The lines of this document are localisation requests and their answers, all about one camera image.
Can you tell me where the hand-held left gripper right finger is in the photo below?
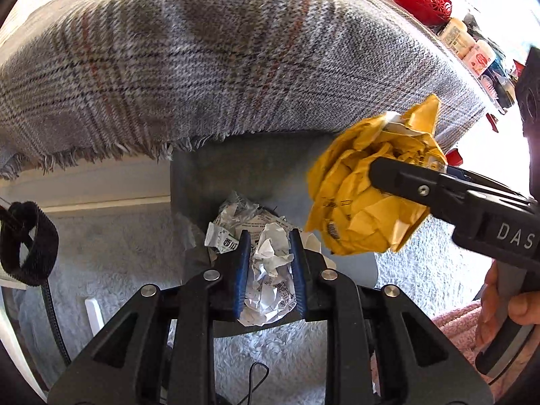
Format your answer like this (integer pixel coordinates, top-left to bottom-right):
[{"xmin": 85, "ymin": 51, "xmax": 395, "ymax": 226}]
[{"xmin": 288, "ymin": 228, "xmax": 494, "ymax": 405}]

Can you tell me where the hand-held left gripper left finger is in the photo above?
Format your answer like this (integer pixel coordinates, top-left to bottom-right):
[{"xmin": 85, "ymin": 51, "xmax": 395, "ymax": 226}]
[{"xmin": 47, "ymin": 230, "xmax": 253, "ymax": 405}]

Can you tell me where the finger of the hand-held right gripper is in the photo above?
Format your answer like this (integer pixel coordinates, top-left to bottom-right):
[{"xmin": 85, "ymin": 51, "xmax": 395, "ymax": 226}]
[
  {"xmin": 447, "ymin": 166, "xmax": 528, "ymax": 204},
  {"xmin": 368, "ymin": 157, "xmax": 478, "ymax": 224}
]

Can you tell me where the printed white paper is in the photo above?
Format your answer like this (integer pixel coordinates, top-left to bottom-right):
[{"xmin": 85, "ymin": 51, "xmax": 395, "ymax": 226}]
[{"xmin": 240, "ymin": 223, "xmax": 297, "ymax": 327}]

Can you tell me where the yellow padded envelope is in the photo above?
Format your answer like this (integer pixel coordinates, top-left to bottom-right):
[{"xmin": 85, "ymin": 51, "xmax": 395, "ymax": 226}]
[{"xmin": 304, "ymin": 93, "xmax": 448, "ymax": 256}]

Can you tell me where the grey trash bin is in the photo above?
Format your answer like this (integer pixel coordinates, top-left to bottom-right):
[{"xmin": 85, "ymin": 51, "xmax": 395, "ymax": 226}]
[{"xmin": 169, "ymin": 132, "xmax": 379, "ymax": 339}]

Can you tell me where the person's right hand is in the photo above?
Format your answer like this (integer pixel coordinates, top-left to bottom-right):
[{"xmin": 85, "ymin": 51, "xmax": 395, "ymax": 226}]
[{"xmin": 475, "ymin": 261, "xmax": 540, "ymax": 347}]

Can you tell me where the printed white wrapper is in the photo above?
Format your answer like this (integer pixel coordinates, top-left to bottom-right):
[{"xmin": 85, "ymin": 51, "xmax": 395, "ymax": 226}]
[{"xmin": 204, "ymin": 191, "xmax": 293, "ymax": 254}]

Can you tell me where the pink fuzzy cloth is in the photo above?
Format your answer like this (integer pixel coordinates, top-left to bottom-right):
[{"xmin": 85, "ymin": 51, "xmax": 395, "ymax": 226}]
[{"xmin": 434, "ymin": 301, "xmax": 508, "ymax": 389}]

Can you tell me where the white fluffy rug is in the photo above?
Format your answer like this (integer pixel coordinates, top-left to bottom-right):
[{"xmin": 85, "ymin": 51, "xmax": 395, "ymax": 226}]
[{"xmin": 12, "ymin": 208, "xmax": 492, "ymax": 405}]

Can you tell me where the white bottle cream label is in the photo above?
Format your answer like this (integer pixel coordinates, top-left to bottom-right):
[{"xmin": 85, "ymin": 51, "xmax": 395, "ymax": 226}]
[{"xmin": 458, "ymin": 34, "xmax": 478, "ymax": 60}]

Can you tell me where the white bottle yellow label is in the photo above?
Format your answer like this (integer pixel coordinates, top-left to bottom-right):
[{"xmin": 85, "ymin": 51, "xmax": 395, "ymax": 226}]
[{"xmin": 438, "ymin": 17, "xmax": 470, "ymax": 51}]

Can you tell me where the white plastic block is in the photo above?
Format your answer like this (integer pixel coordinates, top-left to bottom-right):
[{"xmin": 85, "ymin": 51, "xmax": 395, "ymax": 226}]
[{"xmin": 84, "ymin": 297, "xmax": 105, "ymax": 335}]

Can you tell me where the red lattice basket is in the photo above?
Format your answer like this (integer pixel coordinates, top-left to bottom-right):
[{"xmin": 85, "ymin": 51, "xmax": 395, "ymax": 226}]
[{"xmin": 388, "ymin": 0, "xmax": 453, "ymax": 27}]

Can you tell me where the grey plaid blanket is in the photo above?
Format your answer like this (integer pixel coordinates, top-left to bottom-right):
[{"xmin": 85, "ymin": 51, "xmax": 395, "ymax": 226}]
[{"xmin": 0, "ymin": 0, "xmax": 491, "ymax": 181}]

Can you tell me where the thin black cable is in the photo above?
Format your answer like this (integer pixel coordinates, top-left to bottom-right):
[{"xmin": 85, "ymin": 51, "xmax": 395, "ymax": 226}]
[{"xmin": 246, "ymin": 361, "xmax": 271, "ymax": 405}]

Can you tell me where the white bed frame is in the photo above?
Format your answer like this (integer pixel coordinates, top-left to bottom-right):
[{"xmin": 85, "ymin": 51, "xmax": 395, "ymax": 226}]
[{"xmin": 0, "ymin": 155, "xmax": 172, "ymax": 217}]

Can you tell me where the black braided cable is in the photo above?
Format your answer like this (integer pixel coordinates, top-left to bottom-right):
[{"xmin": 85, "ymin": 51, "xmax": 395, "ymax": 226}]
[{"xmin": 39, "ymin": 282, "xmax": 72, "ymax": 367}]

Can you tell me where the black velcro strap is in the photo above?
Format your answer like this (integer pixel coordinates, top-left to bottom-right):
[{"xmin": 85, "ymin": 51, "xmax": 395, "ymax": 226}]
[{"xmin": 0, "ymin": 201, "xmax": 59, "ymax": 286}]

